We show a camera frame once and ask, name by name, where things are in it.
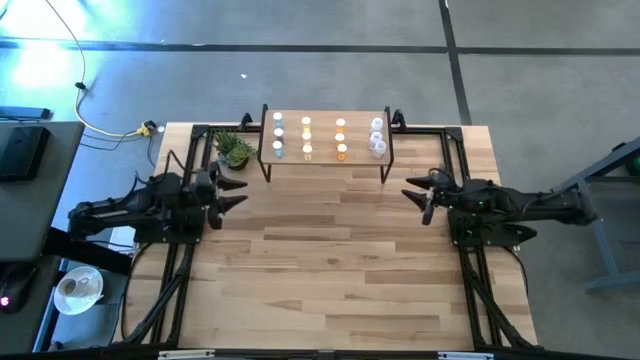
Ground yellow power cable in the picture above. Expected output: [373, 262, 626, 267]
[43, 0, 154, 140]

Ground black computer box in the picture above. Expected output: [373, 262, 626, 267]
[0, 124, 52, 182]

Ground white paper sheet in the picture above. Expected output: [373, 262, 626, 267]
[108, 224, 136, 254]

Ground dark flat device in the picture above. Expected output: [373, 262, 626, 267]
[0, 105, 52, 122]

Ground wooden shelf black metal legs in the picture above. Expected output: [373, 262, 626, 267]
[257, 103, 396, 185]

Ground white coffee cup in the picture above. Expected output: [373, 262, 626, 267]
[58, 276, 80, 299]

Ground silver metal bracket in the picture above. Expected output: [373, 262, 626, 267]
[438, 351, 495, 360]
[158, 349, 216, 360]

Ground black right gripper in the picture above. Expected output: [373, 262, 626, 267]
[400, 167, 464, 227]

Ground green potted plant black pot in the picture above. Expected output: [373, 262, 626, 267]
[213, 128, 257, 171]

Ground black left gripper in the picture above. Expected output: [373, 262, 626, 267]
[192, 160, 250, 231]

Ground blue-grey metal table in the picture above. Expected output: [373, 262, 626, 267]
[554, 137, 640, 294]

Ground grey desk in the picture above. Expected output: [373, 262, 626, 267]
[0, 119, 86, 264]

